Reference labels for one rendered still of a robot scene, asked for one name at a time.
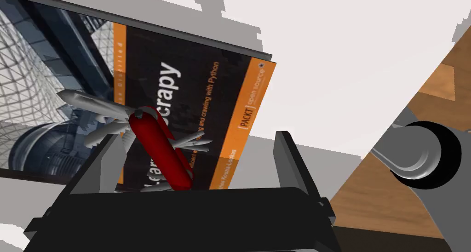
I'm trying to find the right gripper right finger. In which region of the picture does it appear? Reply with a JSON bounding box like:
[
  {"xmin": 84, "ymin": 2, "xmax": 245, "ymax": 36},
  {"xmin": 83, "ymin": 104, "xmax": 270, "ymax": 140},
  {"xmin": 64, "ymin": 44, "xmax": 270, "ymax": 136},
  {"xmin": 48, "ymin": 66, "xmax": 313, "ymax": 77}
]
[{"xmin": 273, "ymin": 131, "xmax": 322, "ymax": 200}]

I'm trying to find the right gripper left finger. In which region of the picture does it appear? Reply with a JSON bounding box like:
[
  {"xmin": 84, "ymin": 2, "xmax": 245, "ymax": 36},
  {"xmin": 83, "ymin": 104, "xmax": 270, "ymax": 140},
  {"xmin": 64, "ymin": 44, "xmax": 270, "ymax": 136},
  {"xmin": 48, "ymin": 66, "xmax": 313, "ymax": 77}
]
[{"xmin": 64, "ymin": 133, "xmax": 128, "ymax": 195}]

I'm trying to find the red pocket knife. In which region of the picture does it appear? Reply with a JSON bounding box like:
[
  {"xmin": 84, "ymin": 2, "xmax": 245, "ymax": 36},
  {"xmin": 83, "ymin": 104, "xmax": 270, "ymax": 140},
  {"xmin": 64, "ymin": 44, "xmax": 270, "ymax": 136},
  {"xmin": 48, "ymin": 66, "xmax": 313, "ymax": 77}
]
[{"xmin": 57, "ymin": 89, "xmax": 214, "ymax": 193}]

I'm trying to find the black and orange book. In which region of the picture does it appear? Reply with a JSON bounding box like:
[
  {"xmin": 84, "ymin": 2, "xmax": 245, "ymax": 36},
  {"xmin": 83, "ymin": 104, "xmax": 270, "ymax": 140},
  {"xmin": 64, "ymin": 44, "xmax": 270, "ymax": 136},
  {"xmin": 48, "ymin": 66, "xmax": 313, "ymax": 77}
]
[{"xmin": 0, "ymin": 0, "xmax": 277, "ymax": 192}]

